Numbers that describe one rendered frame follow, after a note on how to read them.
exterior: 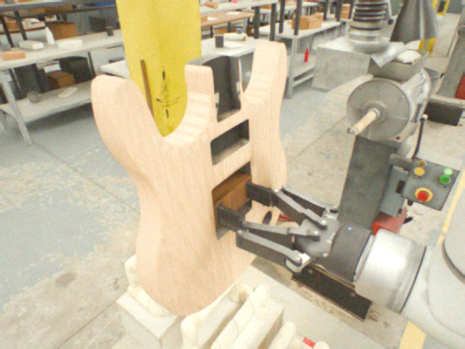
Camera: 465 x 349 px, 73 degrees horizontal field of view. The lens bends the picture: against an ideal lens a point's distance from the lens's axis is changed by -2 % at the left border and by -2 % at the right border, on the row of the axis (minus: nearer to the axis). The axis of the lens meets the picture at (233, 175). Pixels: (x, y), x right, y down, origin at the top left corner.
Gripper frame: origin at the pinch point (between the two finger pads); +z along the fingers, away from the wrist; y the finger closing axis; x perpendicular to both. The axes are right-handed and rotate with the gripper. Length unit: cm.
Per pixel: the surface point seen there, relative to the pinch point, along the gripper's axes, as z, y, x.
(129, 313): 20.5, -13.1, -33.1
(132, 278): 22.1, -9.3, -26.0
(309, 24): 187, 442, -45
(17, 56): 363, 110, -46
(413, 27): -7, 77, 16
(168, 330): 11.1, -10.5, -33.9
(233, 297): 6.6, 7.3, -38.9
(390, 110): -4, 97, -17
